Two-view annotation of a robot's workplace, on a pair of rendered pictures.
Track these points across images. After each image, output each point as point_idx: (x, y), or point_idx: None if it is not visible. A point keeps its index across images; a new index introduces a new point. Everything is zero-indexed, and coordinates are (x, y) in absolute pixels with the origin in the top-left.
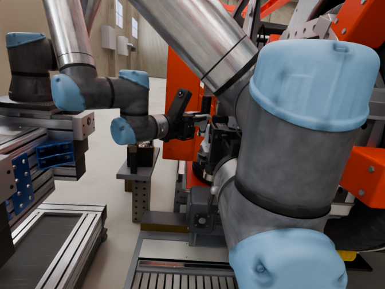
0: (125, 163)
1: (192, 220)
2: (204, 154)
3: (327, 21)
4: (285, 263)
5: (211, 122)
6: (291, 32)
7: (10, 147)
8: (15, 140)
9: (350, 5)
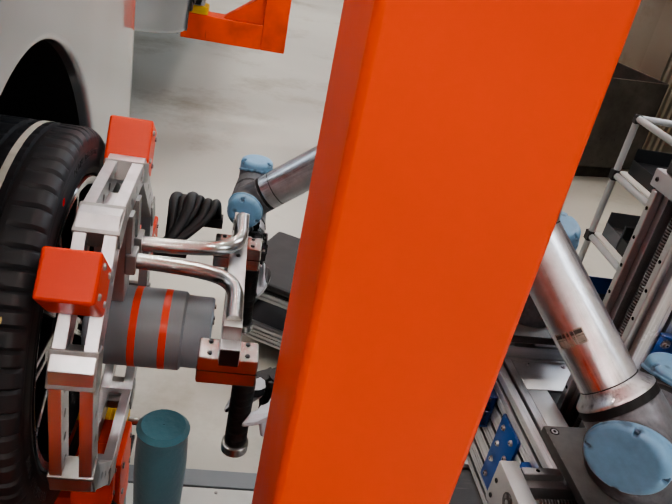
0: None
1: None
2: (265, 268)
3: (148, 165)
4: None
5: (267, 241)
6: (128, 206)
7: (516, 409)
8: (530, 421)
9: (152, 145)
